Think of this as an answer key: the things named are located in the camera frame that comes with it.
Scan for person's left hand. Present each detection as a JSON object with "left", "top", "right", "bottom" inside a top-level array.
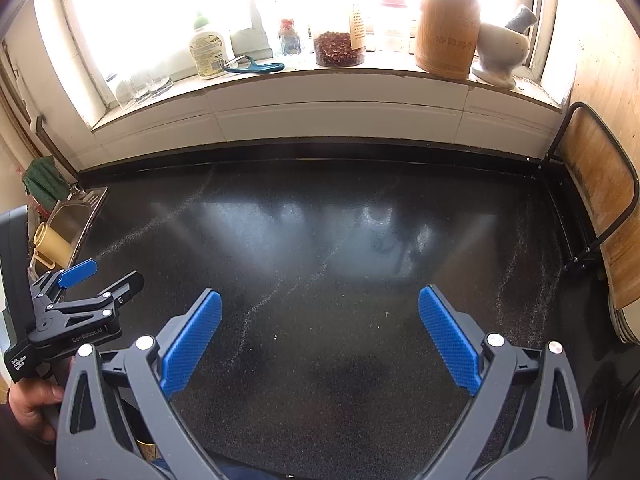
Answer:
[{"left": 6, "top": 377, "right": 64, "bottom": 442}]

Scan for yellow plastic pitcher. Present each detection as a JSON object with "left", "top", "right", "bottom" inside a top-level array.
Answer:
[{"left": 34, "top": 222, "right": 73, "bottom": 270}]

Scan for stainless steel sink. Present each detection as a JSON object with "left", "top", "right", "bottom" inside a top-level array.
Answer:
[{"left": 28, "top": 186, "right": 108, "bottom": 281}]

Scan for green cloth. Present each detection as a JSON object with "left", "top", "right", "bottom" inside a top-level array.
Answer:
[{"left": 22, "top": 156, "right": 70, "bottom": 212}]

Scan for glass cups on sill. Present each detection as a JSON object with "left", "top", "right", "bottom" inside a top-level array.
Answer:
[{"left": 106, "top": 73, "right": 174, "bottom": 108}]

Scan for dish soap bottle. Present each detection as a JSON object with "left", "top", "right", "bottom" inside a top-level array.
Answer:
[{"left": 189, "top": 15, "right": 227, "bottom": 79}]

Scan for small figurine bottle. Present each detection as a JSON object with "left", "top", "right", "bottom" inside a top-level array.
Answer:
[{"left": 278, "top": 18, "right": 302, "bottom": 55}]

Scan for wooden cutting board in rack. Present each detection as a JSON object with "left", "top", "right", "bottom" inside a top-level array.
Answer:
[{"left": 538, "top": 101, "right": 639, "bottom": 344}]

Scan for jar of red beans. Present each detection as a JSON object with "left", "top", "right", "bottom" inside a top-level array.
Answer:
[{"left": 314, "top": 32, "right": 364, "bottom": 67}]

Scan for white stone mortar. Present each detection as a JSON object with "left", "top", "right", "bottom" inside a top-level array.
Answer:
[{"left": 472, "top": 24, "right": 529, "bottom": 89}]

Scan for wooden utensil holder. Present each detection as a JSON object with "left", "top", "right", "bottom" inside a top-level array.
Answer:
[{"left": 414, "top": 0, "right": 480, "bottom": 80}]

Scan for grey pestle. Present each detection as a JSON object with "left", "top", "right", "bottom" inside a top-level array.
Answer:
[{"left": 504, "top": 4, "right": 538, "bottom": 35}]

